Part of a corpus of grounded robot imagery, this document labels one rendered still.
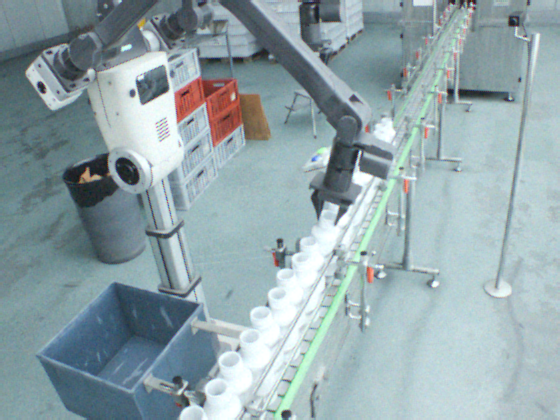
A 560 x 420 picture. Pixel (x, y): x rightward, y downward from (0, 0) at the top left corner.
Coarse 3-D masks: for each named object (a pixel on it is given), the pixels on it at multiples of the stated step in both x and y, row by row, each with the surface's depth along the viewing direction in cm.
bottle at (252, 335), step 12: (240, 336) 80; (252, 336) 82; (252, 348) 79; (264, 348) 81; (252, 360) 79; (264, 360) 80; (252, 372) 80; (264, 384) 82; (264, 396) 83; (276, 396) 86
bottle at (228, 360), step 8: (224, 352) 77; (232, 352) 77; (224, 360) 77; (232, 360) 78; (240, 360) 75; (224, 368) 74; (232, 368) 74; (240, 368) 75; (224, 376) 75; (232, 376) 75; (240, 376) 76; (248, 376) 77; (232, 384) 75; (240, 384) 75; (248, 384) 76; (232, 392) 75; (240, 392) 75; (248, 392) 77; (240, 400) 76; (248, 416) 79
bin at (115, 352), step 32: (128, 288) 132; (96, 320) 128; (128, 320) 140; (160, 320) 133; (192, 320) 117; (64, 352) 118; (96, 352) 129; (128, 352) 137; (160, 352) 136; (192, 352) 119; (64, 384) 112; (96, 384) 103; (128, 384) 126; (192, 384) 121; (96, 416) 113; (128, 416) 105; (160, 416) 108
